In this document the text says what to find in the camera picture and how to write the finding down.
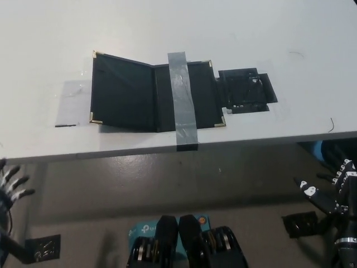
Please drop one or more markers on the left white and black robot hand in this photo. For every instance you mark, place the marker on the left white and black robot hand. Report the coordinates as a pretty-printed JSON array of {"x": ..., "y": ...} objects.
[{"x": 11, "y": 187}]

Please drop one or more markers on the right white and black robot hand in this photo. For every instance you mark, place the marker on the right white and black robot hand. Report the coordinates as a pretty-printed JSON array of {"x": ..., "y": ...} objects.
[{"x": 346, "y": 192}]

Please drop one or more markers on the blue object under desk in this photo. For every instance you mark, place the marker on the blue object under desk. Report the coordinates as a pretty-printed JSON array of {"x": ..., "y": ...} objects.
[{"x": 318, "y": 150}]

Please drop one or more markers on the black tape patch on desk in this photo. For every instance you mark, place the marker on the black tape patch on desk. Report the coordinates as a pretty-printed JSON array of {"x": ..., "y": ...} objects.
[{"x": 245, "y": 89}]

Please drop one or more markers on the black diary with gold corners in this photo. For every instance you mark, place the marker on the black diary with gold corners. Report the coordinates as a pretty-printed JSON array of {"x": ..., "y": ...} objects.
[{"x": 122, "y": 95}]

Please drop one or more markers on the black robot body blocks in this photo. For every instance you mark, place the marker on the black robot body blocks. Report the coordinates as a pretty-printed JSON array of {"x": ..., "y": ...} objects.
[{"x": 195, "y": 245}]

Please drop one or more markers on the black tape patch on floor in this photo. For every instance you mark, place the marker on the black tape patch on floor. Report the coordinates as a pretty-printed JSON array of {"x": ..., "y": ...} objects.
[
  {"x": 299, "y": 224},
  {"x": 44, "y": 248}
]

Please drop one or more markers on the thin black thread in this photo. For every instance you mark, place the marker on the thin black thread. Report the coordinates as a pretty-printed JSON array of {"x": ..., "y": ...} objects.
[{"x": 332, "y": 125}]

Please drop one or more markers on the clear tape patch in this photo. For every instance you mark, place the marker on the clear tape patch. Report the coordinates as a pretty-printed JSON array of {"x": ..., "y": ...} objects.
[{"x": 73, "y": 103}]

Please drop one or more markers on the teal router box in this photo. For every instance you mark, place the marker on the teal router box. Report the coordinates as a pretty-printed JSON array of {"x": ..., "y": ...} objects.
[{"x": 145, "y": 230}]

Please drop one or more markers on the grey duct tape strip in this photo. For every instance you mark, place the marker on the grey duct tape strip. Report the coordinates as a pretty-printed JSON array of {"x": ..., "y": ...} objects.
[{"x": 182, "y": 92}]

